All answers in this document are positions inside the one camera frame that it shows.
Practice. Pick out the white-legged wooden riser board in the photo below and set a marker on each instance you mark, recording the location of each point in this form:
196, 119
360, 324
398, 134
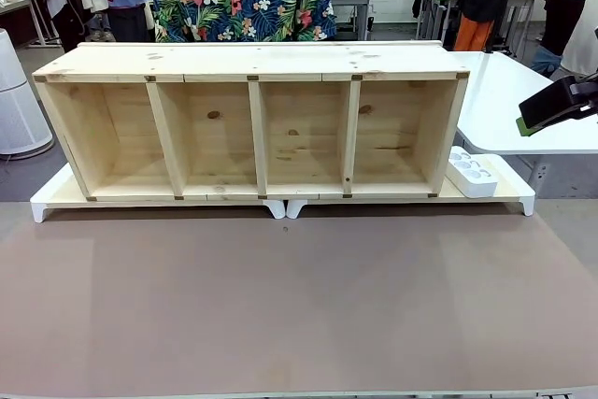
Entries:
61, 193
507, 191

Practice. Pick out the four-compartment pine wood shelf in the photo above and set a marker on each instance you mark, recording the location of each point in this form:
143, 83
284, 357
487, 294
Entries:
299, 60

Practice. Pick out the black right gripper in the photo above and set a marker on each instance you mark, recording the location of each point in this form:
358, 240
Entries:
585, 90

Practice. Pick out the white cylindrical air purifier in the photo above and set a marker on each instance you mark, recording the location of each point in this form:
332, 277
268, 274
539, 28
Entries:
18, 100

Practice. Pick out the light background desk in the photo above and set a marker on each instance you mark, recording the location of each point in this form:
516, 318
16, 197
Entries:
18, 2

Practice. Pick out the white side table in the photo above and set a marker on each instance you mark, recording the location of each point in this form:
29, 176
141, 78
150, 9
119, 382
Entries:
509, 100

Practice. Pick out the white power strip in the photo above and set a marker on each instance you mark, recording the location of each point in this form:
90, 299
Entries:
472, 175

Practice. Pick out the grey metal-legged background table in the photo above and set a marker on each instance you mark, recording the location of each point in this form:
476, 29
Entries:
432, 2

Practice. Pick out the person in white shirt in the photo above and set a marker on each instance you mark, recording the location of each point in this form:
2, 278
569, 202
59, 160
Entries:
567, 6

